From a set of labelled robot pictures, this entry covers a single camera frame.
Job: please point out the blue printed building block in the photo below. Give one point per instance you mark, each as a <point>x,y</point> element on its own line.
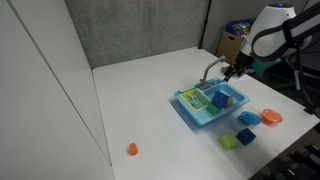
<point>219,99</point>

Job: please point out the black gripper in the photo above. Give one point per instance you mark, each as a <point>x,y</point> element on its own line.
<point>241,61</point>

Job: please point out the small orange toy cup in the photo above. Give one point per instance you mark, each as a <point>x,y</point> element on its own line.
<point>133,149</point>

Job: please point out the grey toy faucet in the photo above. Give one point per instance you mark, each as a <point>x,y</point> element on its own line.
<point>208,71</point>

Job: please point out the yellow toy dish rack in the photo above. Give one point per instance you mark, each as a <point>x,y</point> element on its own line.
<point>195,99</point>

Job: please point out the blue toy plate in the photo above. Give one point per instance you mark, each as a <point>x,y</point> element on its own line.
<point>250,118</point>

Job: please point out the lime green building block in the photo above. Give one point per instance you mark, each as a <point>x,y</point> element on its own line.
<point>228,142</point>

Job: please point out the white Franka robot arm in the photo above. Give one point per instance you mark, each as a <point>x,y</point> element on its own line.
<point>273,30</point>

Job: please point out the light blue toy sink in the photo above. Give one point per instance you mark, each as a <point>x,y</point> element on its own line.
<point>196,116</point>

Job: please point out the dark blue building block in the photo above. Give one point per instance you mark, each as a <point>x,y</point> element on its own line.
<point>246,136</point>

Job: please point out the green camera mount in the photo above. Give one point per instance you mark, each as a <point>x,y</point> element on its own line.
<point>266,65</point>

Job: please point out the black tripod stand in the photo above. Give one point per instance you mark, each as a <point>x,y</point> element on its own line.
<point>204,23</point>

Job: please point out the orange toy plate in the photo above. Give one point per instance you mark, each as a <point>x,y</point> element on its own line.
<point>271,116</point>

